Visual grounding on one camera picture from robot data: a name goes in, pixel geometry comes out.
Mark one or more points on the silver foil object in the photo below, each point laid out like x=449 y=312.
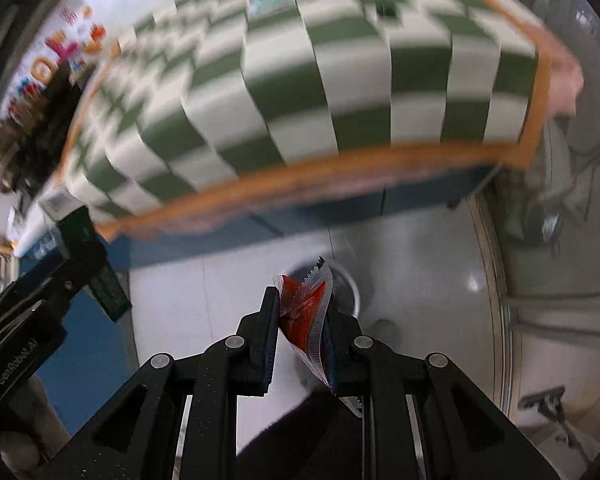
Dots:
x=552 y=227

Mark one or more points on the glass sliding door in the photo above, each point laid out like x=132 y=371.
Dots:
x=555 y=285

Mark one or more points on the dark grey fleece robe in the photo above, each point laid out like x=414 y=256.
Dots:
x=290 y=445

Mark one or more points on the green white checkered mat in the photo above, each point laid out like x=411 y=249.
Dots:
x=305 y=85

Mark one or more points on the white round trash bin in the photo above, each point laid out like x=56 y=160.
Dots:
x=352 y=290

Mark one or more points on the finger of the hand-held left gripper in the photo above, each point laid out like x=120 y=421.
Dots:
x=111 y=292
x=82 y=245

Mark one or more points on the dark metal stand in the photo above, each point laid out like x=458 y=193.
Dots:
x=580 y=155

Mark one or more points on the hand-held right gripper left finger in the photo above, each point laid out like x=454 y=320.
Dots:
x=270 y=360

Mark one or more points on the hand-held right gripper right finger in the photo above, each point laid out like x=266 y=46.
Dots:
x=336 y=370

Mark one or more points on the person's left forearm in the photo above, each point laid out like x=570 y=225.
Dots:
x=35 y=420

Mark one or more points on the colourful wall stickers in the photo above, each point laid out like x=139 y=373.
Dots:
x=55 y=50

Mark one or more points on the floor mop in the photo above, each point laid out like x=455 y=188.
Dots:
x=545 y=402

